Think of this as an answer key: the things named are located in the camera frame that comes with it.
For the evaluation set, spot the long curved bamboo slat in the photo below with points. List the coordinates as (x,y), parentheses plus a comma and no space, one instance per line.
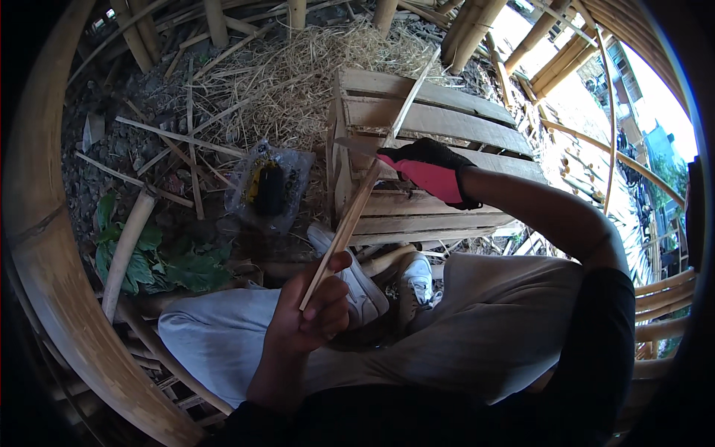
(611,112)

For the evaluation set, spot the pale flat scrap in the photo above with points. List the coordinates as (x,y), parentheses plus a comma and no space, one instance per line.
(93,131)

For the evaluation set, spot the person's legs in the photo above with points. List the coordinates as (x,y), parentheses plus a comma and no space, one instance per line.
(447,324)

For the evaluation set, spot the large curved bamboo beam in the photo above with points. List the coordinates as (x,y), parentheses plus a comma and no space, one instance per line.
(50,251)

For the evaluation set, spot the thin bamboo strip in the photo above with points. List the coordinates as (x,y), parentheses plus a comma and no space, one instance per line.
(357,206)

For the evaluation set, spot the knife with metal blade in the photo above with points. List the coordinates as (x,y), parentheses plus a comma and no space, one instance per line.
(357,146)

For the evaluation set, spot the green leafy plant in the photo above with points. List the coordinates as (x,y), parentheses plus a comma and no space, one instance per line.
(151,262)

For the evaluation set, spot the clear plastic bag with contents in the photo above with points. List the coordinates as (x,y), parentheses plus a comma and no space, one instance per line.
(271,184)

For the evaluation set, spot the bundle of bamboo poles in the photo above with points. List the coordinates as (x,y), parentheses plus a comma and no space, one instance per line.
(567,64)

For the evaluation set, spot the person's right fingers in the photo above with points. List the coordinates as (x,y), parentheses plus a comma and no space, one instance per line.
(430,151)

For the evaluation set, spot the wooden slat crate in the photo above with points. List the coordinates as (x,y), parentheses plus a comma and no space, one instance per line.
(435,120)

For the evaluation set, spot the thick bamboo post pair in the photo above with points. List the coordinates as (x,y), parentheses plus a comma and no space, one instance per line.
(472,31)

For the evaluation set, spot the bamboo bench frame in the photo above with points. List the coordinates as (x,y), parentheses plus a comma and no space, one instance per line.
(664,307)

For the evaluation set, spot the slanted bamboo rail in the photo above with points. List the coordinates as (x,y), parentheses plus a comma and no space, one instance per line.
(173,363)

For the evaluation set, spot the curved tan bamboo piece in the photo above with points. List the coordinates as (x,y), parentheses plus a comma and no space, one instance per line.
(391,261)

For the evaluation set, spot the person's left hand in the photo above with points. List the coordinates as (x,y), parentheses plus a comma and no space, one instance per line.
(299,324)

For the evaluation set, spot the long bent bamboo pole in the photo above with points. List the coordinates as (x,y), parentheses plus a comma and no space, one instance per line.
(614,155)

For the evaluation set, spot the short pale bamboo pole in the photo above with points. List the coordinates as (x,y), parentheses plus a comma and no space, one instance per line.
(125,251)

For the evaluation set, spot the bamboo slat on ground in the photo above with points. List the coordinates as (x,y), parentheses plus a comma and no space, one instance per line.
(193,151)
(131,180)
(179,137)

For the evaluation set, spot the heap of dry straw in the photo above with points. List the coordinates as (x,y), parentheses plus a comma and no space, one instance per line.
(290,78)

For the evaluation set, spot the person's right hand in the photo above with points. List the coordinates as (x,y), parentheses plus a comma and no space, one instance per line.
(433,176)

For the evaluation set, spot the person's body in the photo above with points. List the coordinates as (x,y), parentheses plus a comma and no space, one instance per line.
(502,402)

